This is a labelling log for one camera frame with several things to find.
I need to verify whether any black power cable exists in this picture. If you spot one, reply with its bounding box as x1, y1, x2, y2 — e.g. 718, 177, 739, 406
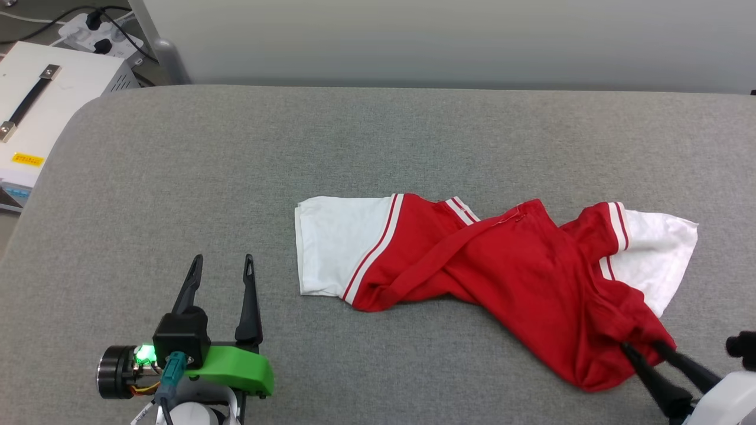
0, 5, 160, 66

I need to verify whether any white power strip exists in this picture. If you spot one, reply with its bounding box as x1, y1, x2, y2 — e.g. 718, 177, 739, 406
58, 12, 146, 61

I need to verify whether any red and white jersey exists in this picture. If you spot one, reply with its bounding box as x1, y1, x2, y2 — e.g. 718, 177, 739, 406
294, 192, 700, 394

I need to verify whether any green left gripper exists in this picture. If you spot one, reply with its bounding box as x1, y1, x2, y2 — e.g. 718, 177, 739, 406
171, 253, 275, 398

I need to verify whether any teal left camera connector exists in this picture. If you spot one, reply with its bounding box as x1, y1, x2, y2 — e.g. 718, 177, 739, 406
154, 351, 191, 425

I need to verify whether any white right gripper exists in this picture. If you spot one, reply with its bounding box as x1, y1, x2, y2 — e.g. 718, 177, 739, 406
620, 339, 756, 425

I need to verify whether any white equipment box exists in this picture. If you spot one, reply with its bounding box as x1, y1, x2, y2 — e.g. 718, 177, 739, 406
0, 41, 141, 214

